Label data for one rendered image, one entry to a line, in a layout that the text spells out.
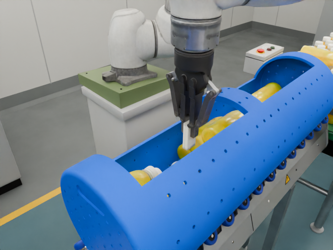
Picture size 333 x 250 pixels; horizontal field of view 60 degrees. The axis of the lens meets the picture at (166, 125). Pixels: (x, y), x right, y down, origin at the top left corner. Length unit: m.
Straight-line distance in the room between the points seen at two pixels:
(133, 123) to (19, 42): 2.33
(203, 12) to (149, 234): 0.36
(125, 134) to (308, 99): 0.69
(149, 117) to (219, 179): 0.72
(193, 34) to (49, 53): 3.06
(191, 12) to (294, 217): 1.85
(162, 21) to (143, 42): 0.11
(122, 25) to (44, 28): 2.31
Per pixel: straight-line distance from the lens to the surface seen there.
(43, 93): 3.59
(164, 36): 1.20
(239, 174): 0.63
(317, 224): 2.13
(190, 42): 0.51
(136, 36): 1.18
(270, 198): 1.00
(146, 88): 1.20
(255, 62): 1.47
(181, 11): 0.51
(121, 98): 1.13
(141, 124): 1.24
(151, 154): 0.81
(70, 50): 3.60
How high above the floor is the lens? 1.57
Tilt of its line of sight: 33 degrees down
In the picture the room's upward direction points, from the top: straight up
